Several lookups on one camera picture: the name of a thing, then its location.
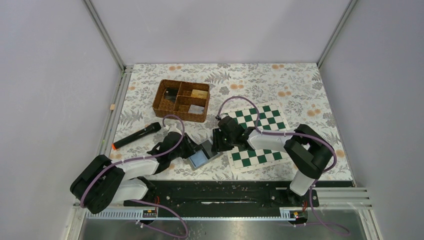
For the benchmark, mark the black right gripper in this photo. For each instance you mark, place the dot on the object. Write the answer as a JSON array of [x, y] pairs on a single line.
[[217, 145]]

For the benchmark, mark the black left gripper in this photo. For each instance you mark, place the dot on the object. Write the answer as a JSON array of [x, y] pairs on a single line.
[[192, 147]]

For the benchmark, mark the silver metal card holder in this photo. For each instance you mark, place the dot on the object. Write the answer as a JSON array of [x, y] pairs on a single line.
[[204, 155]]

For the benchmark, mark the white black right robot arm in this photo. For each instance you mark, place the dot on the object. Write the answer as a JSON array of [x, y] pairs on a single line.
[[309, 152]]

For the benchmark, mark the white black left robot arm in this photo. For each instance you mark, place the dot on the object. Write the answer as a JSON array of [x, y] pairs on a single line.
[[104, 182]]

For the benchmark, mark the silver cards in basket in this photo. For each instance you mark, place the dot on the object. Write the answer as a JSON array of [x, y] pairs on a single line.
[[195, 109]]

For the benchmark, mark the gold cards in basket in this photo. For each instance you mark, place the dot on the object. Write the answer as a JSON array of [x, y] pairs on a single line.
[[201, 94]]

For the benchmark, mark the black cards in basket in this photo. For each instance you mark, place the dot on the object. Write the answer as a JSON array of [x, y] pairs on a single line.
[[170, 94]]

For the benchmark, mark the black microphone orange tip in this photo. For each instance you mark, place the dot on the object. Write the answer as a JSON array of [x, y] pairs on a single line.
[[150, 129]]

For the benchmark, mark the brown woven divided basket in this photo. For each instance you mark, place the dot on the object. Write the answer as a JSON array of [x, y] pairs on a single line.
[[162, 107]]

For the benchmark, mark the green white chessboard mat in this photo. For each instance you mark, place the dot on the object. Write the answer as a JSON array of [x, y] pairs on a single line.
[[271, 118]]

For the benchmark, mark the floral patterned table mat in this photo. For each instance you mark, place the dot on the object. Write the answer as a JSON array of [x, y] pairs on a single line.
[[296, 87]]

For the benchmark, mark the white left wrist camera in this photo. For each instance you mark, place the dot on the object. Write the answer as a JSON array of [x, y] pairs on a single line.
[[174, 127]]

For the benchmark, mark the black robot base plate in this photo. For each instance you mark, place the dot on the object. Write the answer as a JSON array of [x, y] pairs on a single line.
[[227, 199]]

